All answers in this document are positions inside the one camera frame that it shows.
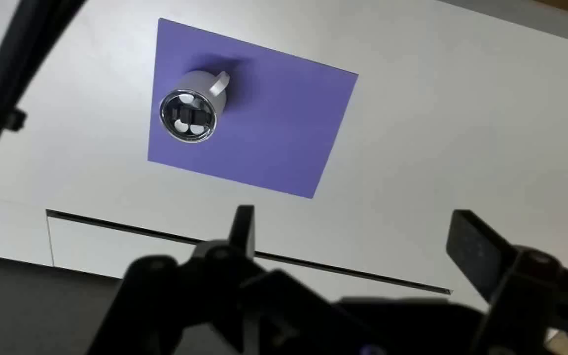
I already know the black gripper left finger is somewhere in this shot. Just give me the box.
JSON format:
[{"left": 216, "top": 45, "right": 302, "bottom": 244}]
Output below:
[{"left": 85, "top": 203, "right": 340, "bottom": 355}]

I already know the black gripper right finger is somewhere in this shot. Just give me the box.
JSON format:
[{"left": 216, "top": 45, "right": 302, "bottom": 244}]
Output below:
[{"left": 446, "top": 207, "right": 568, "bottom": 355}]

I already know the silver travel mug with handle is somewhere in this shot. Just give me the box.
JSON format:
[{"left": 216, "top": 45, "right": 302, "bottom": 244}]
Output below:
[{"left": 156, "top": 67, "right": 233, "bottom": 148}]

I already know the purple square mat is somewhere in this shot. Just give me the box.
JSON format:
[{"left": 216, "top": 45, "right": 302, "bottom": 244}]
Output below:
[{"left": 147, "top": 16, "right": 360, "bottom": 199}]

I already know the black stand pole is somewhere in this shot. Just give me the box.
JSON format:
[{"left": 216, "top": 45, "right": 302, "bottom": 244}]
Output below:
[{"left": 0, "top": 0, "right": 87, "bottom": 205}]

